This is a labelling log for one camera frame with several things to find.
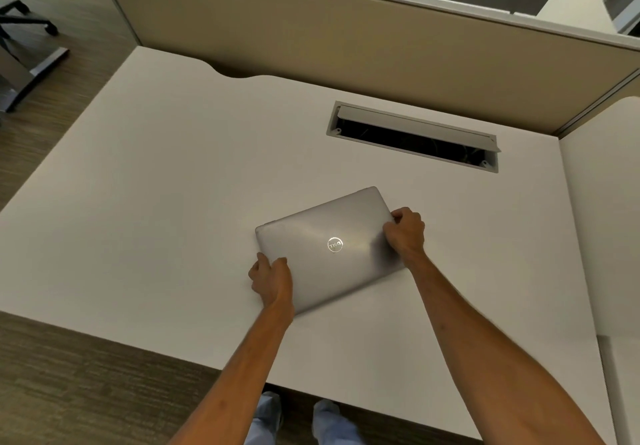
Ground person's right hand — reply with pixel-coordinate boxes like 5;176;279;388
382;207;426;259

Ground person's left hand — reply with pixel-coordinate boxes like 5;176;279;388
248;252;295;311

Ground silver laptop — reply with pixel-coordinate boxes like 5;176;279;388
255;186;406;316

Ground person's right forearm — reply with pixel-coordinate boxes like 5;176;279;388
402;249;608;445

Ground person's left forearm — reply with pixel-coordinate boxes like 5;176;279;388
167;300;296;445

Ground person's blue jeans legs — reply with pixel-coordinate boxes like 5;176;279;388
244;392;368;445

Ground beige desk partition panel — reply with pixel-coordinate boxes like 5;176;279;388
92;0;640;137

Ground white adjoining desk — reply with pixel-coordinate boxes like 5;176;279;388
557;96;640;445

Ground grey desk leg foot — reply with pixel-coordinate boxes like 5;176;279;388
0;35;69;113

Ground black office chair base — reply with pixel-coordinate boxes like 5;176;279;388
0;0;59;37

